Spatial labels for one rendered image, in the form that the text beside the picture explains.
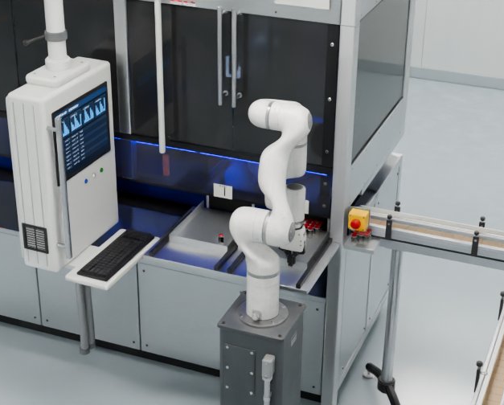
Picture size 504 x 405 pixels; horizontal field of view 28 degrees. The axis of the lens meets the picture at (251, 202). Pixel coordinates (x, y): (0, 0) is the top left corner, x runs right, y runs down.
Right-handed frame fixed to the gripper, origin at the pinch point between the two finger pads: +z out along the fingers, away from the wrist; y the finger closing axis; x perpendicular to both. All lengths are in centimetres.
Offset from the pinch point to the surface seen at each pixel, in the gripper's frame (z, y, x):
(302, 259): 3.7, -1.8, -8.8
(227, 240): 3.5, 32.3, -11.7
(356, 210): -12.0, -16.8, -29.7
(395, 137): -16, -12, -109
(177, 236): 1, 50, -2
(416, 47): 49, 62, -490
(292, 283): 4.5, -3.9, 9.3
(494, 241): -5, -72, -41
